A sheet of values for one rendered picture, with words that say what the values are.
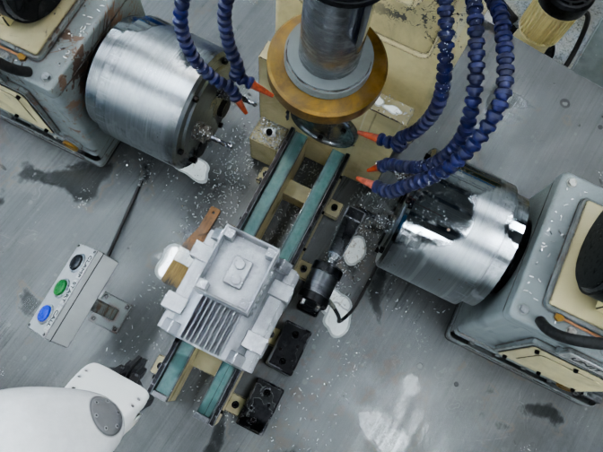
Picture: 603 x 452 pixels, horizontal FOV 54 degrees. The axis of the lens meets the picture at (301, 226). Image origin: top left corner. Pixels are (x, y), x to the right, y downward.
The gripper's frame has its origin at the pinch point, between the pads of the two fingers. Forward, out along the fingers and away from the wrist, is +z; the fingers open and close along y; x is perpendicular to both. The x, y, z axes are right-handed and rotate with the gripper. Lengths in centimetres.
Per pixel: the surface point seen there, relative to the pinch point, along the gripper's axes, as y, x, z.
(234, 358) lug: 12.1, 4.0, 10.7
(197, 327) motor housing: 4.4, 5.6, 10.8
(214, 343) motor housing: 8.0, 4.8, 10.2
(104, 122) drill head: -30.4, 25.7, 26.0
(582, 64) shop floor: 76, 100, 191
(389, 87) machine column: 13, 55, 46
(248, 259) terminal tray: 6.3, 18.4, 16.4
